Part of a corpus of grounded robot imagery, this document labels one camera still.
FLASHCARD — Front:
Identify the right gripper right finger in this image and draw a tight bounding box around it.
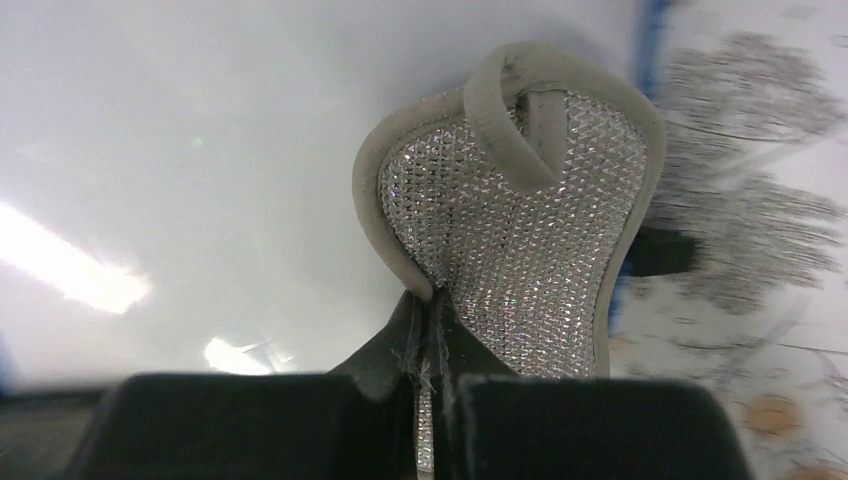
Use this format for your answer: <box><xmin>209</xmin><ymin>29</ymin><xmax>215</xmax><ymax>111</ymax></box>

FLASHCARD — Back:
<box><xmin>428</xmin><ymin>290</ymin><xmax>752</xmax><ymax>480</ymax></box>

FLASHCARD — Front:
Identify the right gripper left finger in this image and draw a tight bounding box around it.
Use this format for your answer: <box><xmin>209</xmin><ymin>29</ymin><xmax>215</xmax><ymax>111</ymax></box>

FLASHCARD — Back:
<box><xmin>65</xmin><ymin>293</ymin><xmax>424</xmax><ymax>479</ymax></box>

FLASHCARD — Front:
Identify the silver sparkly scrub sponge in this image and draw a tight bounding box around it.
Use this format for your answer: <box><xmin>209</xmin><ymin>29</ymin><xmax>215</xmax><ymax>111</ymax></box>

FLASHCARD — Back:
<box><xmin>352</xmin><ymin>41</ymin><xmax>666</xmax><ymax>479</ymax></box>

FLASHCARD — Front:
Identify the blue framed whiteboard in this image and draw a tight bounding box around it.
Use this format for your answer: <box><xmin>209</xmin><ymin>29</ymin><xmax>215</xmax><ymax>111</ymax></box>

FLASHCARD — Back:
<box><xmin>1</xmin><ymin>1</ymin><xmax>648</xmax><ymax>393</ymax></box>

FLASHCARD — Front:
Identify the floral table mat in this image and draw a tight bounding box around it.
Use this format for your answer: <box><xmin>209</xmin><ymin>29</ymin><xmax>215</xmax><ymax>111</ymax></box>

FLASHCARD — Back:
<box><xmin>610</xmin><ymin>1</ymin><xmax>847</xmax><ymax>479</ymax></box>

